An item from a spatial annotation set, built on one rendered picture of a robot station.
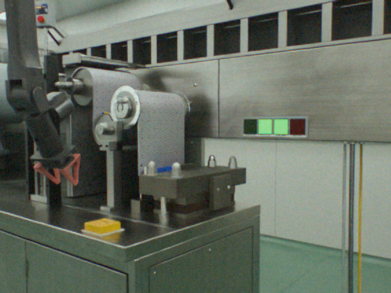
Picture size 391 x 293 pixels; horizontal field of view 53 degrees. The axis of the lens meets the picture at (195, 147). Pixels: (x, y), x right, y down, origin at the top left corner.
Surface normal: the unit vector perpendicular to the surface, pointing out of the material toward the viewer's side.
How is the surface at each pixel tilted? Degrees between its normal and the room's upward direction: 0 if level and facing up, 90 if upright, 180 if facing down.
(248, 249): 90
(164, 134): 90
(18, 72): 94
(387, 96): 90
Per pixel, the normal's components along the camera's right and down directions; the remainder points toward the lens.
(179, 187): 0.78, 0.04
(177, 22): -0.62, 0.04
